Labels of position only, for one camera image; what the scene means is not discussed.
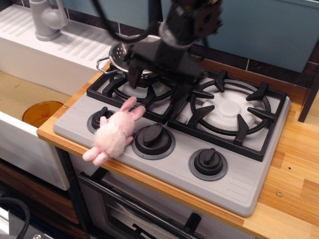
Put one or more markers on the right black stove knob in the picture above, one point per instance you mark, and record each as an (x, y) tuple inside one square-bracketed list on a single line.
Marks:
[(208, 164)]

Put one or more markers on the grey toy faucet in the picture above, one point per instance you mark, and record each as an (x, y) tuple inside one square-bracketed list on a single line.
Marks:
[(48, 22)]

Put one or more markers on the dark wooden frame post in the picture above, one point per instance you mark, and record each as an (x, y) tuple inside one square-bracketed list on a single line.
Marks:
[(309, 97)]

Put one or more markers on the orange plastic plate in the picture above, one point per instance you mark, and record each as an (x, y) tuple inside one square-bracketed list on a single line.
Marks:
[(39, 113)]

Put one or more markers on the toy oven door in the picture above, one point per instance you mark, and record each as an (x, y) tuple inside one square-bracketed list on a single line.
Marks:
[(127, 210)]

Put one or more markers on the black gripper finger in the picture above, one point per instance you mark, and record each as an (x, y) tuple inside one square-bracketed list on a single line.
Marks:
[(134, 74), (181, 90)]

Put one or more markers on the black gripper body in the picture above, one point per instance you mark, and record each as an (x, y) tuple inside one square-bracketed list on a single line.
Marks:
[(166, 61)]

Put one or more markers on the steel colander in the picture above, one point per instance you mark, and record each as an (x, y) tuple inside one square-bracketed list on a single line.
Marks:
[(118, 55)]

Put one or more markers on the grey toy stove top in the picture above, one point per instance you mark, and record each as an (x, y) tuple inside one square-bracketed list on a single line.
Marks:
[(237, 191)]

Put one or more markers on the pink plush bunny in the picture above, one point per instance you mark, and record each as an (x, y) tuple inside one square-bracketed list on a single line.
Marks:
[(114, 133)]

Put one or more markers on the left black burner grate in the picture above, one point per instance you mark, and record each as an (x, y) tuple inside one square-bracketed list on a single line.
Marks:
[(112, 89)]

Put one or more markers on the middle black stove knob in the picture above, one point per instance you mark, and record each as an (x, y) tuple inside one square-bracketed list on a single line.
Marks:
[(153, 142)]

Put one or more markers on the white toy sink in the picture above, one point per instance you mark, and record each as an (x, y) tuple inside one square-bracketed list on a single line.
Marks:
[(34, 71)]

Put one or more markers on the right black burner grate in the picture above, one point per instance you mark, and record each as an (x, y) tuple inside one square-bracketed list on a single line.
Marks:
[(231, 113)]

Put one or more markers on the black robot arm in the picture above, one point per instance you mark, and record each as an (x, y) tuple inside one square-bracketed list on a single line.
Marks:
[(188, 21)]

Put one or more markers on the black burner grate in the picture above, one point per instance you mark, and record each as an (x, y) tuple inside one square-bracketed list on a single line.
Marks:
[(112, 89), (231, 113)]

